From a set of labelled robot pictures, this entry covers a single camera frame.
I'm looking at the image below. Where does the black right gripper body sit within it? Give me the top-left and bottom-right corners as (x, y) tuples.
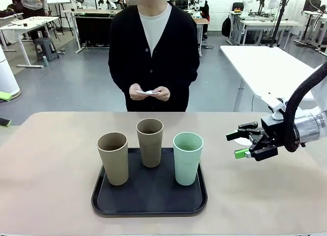
(260, 117), (288, 148)

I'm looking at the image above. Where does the mint green cup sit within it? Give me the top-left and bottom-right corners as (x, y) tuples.
(173, 131), (204, 186)

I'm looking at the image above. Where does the light tan cup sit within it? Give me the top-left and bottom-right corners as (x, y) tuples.
(96, 132), (128, 186)

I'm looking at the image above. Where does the person's right forearm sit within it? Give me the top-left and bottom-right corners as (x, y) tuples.
(108, 64), (135, 93)

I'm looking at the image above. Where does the person's left forearm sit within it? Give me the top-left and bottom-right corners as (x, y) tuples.
(165, 64), (201, 93)

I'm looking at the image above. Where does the person's left hand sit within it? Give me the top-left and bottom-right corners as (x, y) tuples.
(150, 86), (171, 102)

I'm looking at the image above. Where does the person's right hand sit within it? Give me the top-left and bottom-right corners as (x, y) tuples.
(129, 83), (148, 101)

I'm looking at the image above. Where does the white air purifier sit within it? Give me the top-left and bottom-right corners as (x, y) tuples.
(0, 45), (21, 99)

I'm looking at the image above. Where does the grey plastic stool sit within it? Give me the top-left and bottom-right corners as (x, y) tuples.
(34, 37), (60, 62)

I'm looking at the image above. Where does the large white table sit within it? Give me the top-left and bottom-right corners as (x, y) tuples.
(220, 45), (320, 112)

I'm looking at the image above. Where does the long white desk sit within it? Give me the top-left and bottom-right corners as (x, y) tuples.
(0, 16), (59, 68)

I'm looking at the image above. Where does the black backpack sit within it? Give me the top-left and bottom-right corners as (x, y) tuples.
(221, 16), (232, 37)

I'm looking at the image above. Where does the white desk with equipment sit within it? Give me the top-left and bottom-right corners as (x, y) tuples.
(228, 10), (303, 46)

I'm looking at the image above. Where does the desk with black panel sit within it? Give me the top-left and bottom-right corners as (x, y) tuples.
(62, 8), (123, 54)

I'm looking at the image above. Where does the black plastic tray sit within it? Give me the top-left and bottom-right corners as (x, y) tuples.
(91, 147), (208, 218)

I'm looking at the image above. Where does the black tripod pole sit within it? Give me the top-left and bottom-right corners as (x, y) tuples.
(268, 0), (292, 48)

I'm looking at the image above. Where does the wooden top table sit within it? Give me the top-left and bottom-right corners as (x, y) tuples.
(193, 18), (210, 58)

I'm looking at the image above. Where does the seated person in black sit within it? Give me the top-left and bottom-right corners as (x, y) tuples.
(199, 0), (211, 40)

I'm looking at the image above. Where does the person in black cardigan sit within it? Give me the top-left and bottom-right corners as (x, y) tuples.
(108, 0), (201, 112)

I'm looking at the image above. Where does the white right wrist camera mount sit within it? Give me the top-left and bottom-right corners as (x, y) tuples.
(267, 97), (287, 121)

